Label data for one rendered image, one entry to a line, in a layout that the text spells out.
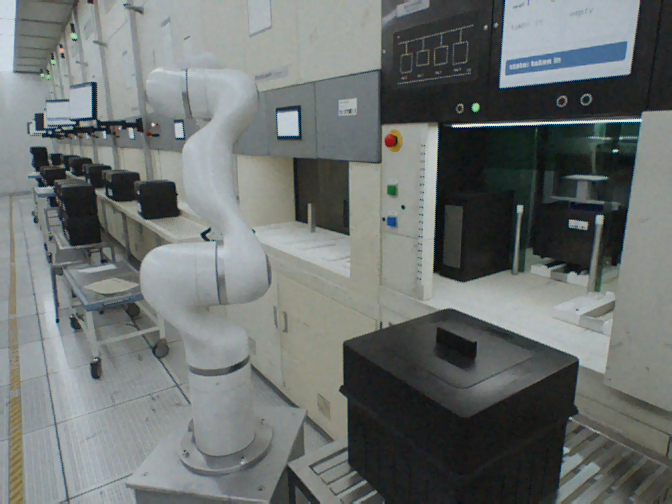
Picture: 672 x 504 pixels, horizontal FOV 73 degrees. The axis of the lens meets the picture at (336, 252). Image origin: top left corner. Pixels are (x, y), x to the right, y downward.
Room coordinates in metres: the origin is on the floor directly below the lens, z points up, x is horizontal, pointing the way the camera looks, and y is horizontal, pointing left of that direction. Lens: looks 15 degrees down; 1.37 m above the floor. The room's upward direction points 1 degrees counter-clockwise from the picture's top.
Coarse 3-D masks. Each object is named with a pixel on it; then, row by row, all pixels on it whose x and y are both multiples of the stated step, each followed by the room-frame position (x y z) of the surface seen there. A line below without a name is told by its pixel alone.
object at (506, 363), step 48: (384, 336) 0.77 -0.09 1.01; (432, 336) 0.76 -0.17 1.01; (480, 336) 0.76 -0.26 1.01; (384, 384) 0.65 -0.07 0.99; (432, 384) 0.60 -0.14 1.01; (480, 384) 0.60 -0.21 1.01; (528, 384) 0.60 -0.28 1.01; (576, 384) 0.67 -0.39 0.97; (432, 432) 0.56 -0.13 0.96; (480, 432) 0.53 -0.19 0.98; (528, 432) 0.60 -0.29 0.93
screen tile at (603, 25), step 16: (576, 0) 0.99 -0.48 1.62; (592, 0) 0.96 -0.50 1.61; (624, 0) 0.92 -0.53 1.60; (592, 16) 0.96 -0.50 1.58; (608, 16) 0.94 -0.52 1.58; (624, 16) 0.91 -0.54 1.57; (576, 32) 0.98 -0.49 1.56; (592, 32) 0.96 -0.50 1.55; (608, 32) 0.93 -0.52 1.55; (624, 32) 0.91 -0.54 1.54
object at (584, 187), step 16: (576, 176) 1.58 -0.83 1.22; (592, 176) 1.57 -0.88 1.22; (544, 208) 1.55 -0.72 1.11; (560, 208) 1.51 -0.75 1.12; (624, 208) 1.48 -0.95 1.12; (544, 224) 1.55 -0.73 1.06; (560, 224) 1.50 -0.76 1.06; (576, 224) 1.46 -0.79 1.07; (592, 224) 1.42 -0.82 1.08; (624, 224) 1.51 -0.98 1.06; (544, 240) 1.55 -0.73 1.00; (560, 240) 1.50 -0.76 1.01; (576, 240) 1.46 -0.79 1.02; (592, 240) 1.41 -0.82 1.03; (608, 240) 1.46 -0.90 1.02; (544, 256) 1.54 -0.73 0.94; (560, 256) 1.49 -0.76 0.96; (576, 256) 1.45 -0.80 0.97; (608, 256) 1.52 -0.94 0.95; (576, 272) 1.45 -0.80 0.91
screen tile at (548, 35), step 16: (528, 0) 1.08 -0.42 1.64; (544, 0) 1.05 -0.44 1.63; (560, 0) 1.02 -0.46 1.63; (512, 16) 1.11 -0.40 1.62; (528, 16) 1.07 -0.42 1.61; (560, 16) 1.01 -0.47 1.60; (528, 32) 1.07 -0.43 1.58; (544, 32) 1.04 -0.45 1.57; (512, 48) 1.10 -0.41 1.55; (528, 48) 1.07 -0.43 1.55
